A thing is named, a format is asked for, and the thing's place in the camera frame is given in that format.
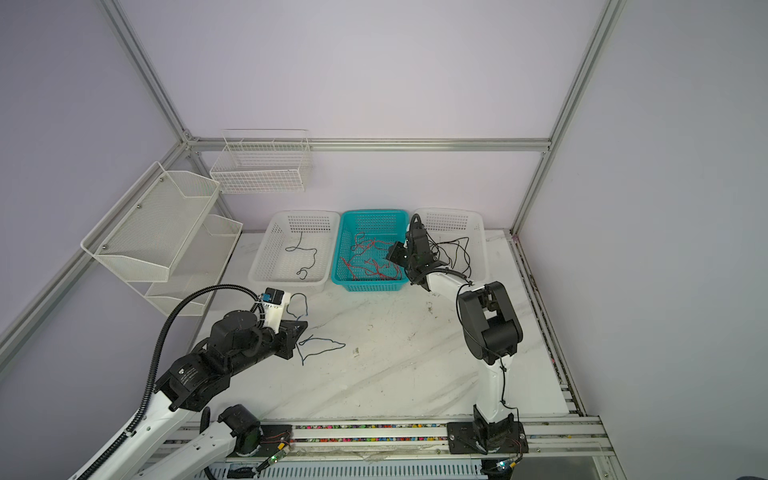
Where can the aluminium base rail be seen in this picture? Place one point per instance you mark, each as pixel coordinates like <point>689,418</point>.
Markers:
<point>577,447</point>

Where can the right white plastic basket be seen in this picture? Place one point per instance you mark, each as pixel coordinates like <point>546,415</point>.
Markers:
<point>458,238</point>

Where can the aluminium frame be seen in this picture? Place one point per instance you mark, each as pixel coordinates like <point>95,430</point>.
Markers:
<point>30,322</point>

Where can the left white plastic basket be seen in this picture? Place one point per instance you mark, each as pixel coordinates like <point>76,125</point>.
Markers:
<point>296,251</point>

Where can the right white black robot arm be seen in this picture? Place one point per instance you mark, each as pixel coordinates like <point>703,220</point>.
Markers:
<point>491,331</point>

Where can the upper white mesh shelf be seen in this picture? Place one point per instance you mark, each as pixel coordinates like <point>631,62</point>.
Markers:
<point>144,236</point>

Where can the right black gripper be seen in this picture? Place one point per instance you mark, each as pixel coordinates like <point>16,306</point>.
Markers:
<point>394,251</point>

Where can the white plastic basket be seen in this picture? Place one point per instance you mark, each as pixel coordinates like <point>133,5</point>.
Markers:
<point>296,251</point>
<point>458,238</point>

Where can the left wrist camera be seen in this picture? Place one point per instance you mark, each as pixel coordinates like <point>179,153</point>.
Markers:
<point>274,302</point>

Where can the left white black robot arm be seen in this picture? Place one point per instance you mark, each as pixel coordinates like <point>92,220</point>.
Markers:
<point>240,340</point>

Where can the teal plastic basket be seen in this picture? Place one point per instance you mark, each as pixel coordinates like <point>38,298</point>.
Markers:
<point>364,238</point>

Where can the white wire wall basket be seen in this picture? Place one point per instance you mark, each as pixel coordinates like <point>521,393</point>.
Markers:
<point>263,161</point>

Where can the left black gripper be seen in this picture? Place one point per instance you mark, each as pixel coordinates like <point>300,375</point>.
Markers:
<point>286,348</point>

